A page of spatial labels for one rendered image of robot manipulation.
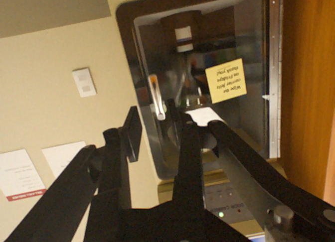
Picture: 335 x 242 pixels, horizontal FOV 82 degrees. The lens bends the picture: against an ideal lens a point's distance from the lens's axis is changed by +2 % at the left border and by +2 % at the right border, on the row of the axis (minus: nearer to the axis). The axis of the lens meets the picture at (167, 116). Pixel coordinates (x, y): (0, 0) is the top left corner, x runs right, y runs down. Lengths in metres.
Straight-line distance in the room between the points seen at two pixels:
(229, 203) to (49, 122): 0.82
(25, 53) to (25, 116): 0.28
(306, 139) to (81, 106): 0.83
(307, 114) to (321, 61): 0.12
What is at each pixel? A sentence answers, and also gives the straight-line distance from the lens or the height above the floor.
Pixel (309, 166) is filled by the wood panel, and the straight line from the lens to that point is 0.58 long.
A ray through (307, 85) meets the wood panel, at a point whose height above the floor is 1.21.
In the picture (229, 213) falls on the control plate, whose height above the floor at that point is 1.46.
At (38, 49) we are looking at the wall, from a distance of 0.96.
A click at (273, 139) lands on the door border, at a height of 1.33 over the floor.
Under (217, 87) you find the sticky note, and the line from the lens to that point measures 0.43.
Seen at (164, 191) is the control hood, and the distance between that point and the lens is 0.51.
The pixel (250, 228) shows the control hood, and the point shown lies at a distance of 0.53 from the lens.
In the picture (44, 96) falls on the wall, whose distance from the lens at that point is 0.99.
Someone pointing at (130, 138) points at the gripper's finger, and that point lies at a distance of 0.16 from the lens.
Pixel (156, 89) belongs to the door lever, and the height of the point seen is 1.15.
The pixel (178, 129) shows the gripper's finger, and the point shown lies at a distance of 0.15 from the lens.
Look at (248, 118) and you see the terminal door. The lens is 0.48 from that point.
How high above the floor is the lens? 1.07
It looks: 21 degrees up
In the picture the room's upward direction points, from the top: 168 degrees clockwise
